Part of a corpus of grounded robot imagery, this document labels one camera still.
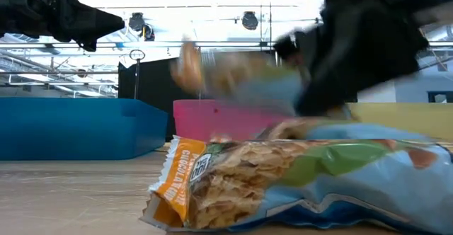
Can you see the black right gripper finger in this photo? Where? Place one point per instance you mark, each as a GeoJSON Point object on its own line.
{"type": "Point", "coordinates": [292, 47]}
{"type": "Point", "coordinates": [327, 93]}

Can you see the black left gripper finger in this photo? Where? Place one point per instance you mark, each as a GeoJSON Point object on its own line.
{"type": "Point", "coordinates": [90, 45]}
{"type": "Point", "coordinates": [88, 21]}

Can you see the green and orange granola bar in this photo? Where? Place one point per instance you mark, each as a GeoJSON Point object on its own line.
{"type": "Point", "coordinates": [219, 75]}

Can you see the round black ceiling lamp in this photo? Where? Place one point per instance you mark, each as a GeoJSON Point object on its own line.
{"type": "Point", "coordinates": [250, 20]}
{"type": "Point", "coordinates": [136, 21]}

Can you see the black partition panel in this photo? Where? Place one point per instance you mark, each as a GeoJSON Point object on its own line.
{"type": "Point", "coordinates": [152, 86]}

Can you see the yellow translucent plastic bin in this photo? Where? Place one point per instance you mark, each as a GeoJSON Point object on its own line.
{"type": "Point", "coordinates": [407, 118]}

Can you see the blue translucent plastic bin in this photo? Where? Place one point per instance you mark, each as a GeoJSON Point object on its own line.
{"type": "Point", "coordinates": [70, 129]}

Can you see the chips bag lying on table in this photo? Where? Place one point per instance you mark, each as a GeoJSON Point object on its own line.
{"type": "Point", "coordinates": [283, 185]}

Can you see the pink translucent plastic bin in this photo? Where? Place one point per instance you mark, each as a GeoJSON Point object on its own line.
{"type": "Point", "coordinates": [212, 120]}

